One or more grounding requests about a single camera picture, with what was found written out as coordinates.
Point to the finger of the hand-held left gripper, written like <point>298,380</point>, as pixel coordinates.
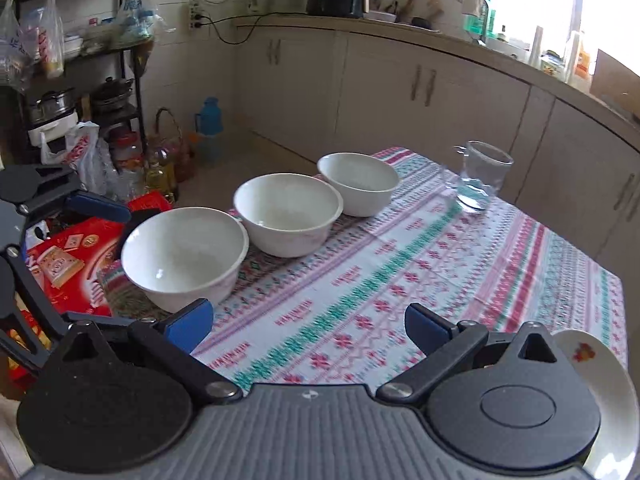
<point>26,292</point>
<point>100,207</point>

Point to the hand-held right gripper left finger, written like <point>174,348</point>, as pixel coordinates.
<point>189,324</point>

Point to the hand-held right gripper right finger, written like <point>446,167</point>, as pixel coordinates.
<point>425,330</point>

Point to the white floral bowl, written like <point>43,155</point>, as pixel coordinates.
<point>185,255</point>
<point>357,182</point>
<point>287,215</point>

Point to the white plate with flower print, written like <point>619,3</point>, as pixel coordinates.
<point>612,400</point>

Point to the red printed box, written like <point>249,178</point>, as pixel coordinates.
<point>75,260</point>

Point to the red and white plastic bag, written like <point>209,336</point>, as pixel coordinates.
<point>77,152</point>

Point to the red lid plastic jar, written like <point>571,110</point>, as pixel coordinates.
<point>126,152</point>

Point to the yellow cooking oil bottle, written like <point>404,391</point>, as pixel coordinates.
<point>161,177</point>

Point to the white steel rice cooker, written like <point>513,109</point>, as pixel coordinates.
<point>50,120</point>

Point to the striped patterned tablecloth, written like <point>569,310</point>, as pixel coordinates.
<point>350,285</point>

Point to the black cooking pot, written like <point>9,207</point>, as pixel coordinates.
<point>112,95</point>

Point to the blue thermos jug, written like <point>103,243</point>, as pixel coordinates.
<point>209,125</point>

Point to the clear plastic bag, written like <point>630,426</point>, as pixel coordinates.
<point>17,45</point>

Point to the black metal shelf rack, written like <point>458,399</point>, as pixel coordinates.
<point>122,67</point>

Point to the red print plastic bag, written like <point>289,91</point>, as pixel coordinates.
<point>51,40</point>

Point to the clear glass mug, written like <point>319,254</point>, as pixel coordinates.
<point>482,180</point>

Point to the blue print plastic bag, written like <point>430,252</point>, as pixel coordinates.
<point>140,5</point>

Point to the white power strip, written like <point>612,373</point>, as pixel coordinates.
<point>196,16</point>

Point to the beige kitchen countertop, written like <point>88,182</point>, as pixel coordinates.
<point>400,37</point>

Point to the glass jar with lid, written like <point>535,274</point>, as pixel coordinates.
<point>552,64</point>

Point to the stack of plastic cups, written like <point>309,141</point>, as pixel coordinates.
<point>536,47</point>

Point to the small black bowl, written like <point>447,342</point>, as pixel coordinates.
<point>422,22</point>

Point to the orange label juice bottle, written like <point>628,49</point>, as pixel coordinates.
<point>583,62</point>

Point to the wooden cutting board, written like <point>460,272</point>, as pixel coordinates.
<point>615,80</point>

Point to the metal kitchen faucet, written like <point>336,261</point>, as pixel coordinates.
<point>484,20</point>

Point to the green dish soap bottle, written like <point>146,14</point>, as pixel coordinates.
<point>492,17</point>

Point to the utensil drying rack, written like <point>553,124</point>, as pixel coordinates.
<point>400,7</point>

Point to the white cloth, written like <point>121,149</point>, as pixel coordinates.
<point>472,2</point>

